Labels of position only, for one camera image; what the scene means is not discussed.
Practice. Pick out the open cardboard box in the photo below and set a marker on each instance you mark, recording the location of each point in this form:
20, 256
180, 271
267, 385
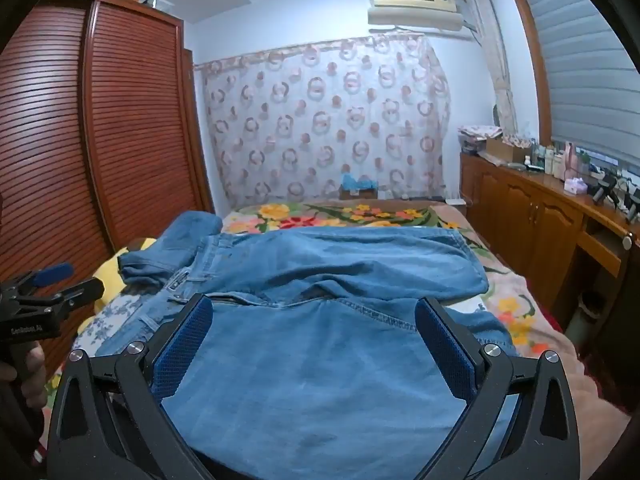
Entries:
505, 150

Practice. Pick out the floral fleece blanket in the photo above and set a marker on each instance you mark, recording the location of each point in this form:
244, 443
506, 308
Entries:
350, 215

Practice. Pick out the white lotion bottle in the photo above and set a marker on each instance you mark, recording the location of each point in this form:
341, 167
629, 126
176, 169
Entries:
550, 162

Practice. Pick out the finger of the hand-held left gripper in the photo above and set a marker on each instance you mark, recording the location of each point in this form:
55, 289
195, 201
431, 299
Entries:
55, 271
85, 289

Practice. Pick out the person's left hand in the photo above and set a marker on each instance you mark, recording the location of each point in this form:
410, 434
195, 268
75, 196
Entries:
32, 380

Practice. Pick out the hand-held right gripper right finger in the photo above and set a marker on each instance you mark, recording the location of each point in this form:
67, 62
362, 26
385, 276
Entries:
445, 355

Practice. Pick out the blue cloth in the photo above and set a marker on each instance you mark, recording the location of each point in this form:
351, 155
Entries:
356, 181

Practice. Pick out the beige hanging curtain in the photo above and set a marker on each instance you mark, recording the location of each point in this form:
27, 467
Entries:
502, 85

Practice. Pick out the circle patterned curtain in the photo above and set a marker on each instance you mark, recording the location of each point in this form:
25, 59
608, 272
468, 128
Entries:
325, 110

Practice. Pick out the small cardboard box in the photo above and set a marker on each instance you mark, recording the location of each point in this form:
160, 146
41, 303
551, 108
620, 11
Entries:
357, 194

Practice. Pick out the pink tissue box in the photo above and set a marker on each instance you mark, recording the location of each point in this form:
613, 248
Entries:
574, 186

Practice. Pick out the wooden sideboard cabinet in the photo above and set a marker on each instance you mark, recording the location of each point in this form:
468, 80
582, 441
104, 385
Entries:
525, 210

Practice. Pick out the pink bottle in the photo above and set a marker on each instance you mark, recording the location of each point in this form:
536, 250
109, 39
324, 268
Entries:
570, 160

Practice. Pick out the blue floral white quilt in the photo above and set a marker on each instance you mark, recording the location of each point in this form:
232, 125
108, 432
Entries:
105, 325

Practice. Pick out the yellow plush toy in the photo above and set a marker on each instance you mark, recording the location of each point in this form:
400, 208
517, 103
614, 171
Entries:
112, 270

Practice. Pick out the white air conditioner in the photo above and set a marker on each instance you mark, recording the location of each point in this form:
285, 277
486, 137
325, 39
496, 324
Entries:
415, 10

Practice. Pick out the wooden louvered wardrobe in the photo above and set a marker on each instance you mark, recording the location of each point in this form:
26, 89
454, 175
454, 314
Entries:
125, 110

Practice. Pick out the blue denim pants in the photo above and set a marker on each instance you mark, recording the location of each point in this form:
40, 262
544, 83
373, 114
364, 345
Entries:
310, 360

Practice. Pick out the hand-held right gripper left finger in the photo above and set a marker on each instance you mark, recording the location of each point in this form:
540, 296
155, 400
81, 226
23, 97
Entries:
185, 350

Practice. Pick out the small black tripod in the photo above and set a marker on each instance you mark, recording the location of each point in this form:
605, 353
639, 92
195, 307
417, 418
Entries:
606, 190

